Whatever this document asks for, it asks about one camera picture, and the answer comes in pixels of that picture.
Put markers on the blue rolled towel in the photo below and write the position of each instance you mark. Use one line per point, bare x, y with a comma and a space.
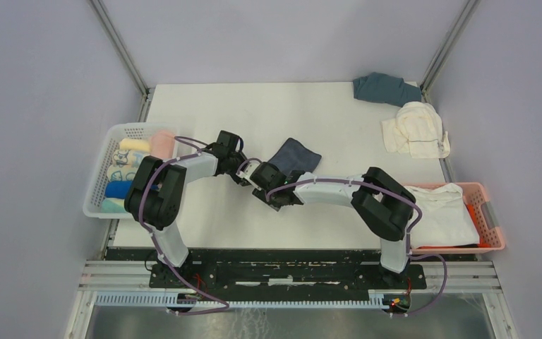
117, 189

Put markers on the white cable duct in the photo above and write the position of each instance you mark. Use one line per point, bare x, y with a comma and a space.
178, 300

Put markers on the teal blue towel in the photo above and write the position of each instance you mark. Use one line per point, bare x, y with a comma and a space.
385, 89

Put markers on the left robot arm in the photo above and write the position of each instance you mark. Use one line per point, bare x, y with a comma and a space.
156, 193

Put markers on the cream white towel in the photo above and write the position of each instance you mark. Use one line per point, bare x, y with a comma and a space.
416, 130

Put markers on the orange item in basket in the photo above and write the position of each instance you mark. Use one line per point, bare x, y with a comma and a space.
482, 243

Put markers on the white towel in basket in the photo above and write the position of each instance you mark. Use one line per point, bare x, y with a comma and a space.
445, 221

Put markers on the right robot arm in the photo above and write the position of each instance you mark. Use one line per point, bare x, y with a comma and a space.
387, 208

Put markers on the dark blue towel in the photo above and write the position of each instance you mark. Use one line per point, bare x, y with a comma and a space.
294, 156

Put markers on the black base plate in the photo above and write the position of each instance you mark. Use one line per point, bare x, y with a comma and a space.
275, 275

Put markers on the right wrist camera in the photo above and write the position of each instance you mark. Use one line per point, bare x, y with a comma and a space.
245, 175

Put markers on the pink plastic basket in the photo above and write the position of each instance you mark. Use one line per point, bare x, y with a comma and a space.
475, 194

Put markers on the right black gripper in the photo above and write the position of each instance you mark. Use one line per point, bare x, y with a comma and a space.
262, 195

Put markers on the white plastic basket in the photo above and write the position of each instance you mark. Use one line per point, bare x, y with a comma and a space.
99, 179

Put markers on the patterned rolled towel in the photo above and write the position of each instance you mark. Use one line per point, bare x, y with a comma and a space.
131, 158
119, 173

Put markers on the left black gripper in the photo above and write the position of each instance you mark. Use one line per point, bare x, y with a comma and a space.
243, 183

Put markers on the pink towel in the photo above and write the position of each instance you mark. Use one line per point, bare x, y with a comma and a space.
162, 144

